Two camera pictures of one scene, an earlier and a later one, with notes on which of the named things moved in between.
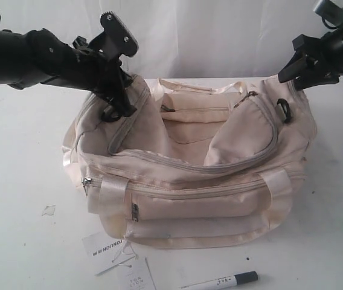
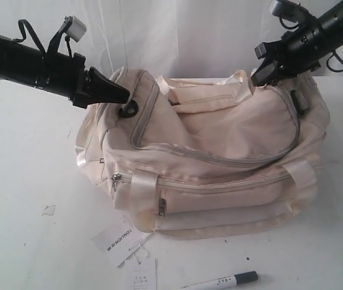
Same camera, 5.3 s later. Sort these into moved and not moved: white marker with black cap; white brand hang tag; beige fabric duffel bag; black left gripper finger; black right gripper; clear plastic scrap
Moved: beige fabric duffel bag; black right gripper; black left gripper finger; white brand hang tag
Not moved: white marker with black cap; clear plastic scrap
